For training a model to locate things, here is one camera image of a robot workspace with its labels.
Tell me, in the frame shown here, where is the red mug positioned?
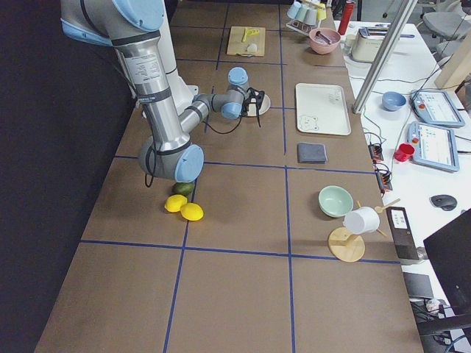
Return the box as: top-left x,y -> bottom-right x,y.
394,143 -> 415,162

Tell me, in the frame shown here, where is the yellow lemon outer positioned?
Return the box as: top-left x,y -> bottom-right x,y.
180,202 -> 204,221

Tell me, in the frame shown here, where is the green avocado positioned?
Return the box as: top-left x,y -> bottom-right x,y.
172,182 -> 195,196

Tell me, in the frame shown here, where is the black computer mouse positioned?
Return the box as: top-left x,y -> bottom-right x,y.
430,194 -> 458,211

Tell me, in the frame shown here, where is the yellow lemon near avocado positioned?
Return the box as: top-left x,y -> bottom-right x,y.
164,194 -> 188,213

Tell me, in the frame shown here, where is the red thermos bottle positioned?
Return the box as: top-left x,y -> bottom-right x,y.
338,0 -> 355,35

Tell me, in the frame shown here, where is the white bear tray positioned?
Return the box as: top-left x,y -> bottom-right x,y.
295,83 -> 351,136

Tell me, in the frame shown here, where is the light blue cup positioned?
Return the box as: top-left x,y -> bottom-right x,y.
287,1 -> 302,19

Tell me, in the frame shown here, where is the mint green cup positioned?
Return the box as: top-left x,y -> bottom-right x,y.
295,4 -> 309,22

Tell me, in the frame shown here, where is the pink bowl with ice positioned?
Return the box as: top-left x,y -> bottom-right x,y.
309,27 -> 341,54

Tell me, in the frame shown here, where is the white mug on tree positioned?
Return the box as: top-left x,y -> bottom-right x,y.
343,207 -> 380,235

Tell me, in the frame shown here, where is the white wire cup rack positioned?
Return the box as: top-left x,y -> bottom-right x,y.
286,19 -> 318,36

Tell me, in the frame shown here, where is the black box with label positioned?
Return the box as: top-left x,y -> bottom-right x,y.
386,207 -> 420,264

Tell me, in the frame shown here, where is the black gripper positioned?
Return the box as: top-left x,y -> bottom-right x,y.
240,99 -> 251,117

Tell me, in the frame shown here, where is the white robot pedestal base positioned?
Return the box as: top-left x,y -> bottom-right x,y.
135,1 -> 198,114

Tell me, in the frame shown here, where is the grey blue cup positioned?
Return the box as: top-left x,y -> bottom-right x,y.
304,7 -> 317,26

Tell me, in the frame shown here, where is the silver toaster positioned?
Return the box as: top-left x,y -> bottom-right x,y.
350,26 -> 389,63

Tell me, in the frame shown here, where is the blue bowl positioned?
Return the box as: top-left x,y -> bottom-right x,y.
381,91 -> 407,112

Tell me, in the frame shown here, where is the wooden mug tree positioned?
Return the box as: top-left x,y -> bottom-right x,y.
327,199 -> 400,263

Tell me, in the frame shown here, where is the wooden cutting board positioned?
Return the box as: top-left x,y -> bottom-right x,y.
226,26 -> 266,57

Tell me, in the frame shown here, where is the cream round plate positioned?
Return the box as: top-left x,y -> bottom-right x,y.
247,95 -> 271,117

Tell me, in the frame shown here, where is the yellow plastic knife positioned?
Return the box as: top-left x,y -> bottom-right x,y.
241,27 -> 259,43

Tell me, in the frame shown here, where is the aluminium frame post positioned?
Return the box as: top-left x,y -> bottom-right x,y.
353,0 -> 417,114

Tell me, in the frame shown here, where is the teach pendant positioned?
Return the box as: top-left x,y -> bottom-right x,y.
407,121 -> 460,172
411,89 -> 465,128

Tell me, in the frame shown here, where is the power strip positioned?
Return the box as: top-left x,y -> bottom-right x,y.
368,143 -> 393,196

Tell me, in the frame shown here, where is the teach pendant near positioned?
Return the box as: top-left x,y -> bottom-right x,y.
407,121 -> 460,172

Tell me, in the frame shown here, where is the teach pendant far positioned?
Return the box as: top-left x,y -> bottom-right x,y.
411,89 -> 465,128

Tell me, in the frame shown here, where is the yellow cup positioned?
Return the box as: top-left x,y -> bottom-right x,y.
316,4 -> 327,21

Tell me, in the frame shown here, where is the mint green bowl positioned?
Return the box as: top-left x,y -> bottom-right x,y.
318,185 -> 353,218

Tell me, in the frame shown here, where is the grey folded cloth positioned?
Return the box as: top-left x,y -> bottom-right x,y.
297,143 -> 328,164

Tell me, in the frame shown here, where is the metal scoop handle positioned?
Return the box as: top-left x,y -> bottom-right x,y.
315,31 -> 331,45

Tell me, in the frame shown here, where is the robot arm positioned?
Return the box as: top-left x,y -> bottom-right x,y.
61,0 -> 255,182

